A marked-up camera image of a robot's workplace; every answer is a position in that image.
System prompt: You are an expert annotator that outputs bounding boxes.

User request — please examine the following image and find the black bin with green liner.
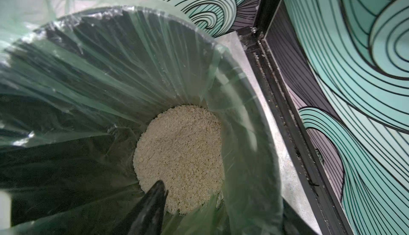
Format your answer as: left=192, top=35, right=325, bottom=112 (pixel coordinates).
left=1, top=0, right=283, bottom=235

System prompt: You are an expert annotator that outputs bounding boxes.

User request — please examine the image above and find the oatmeal pile in bin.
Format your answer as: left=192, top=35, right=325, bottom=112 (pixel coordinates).
left=133, top=105, right=225, bottom=214

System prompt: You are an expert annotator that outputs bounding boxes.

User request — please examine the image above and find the black corner frame post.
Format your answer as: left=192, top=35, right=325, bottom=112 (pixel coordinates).
left=238, top=0, right=352, bottom=235

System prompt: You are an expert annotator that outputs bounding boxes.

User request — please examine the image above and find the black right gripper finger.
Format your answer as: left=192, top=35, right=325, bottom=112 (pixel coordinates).
left=111, top=180, right=168, bottom=235

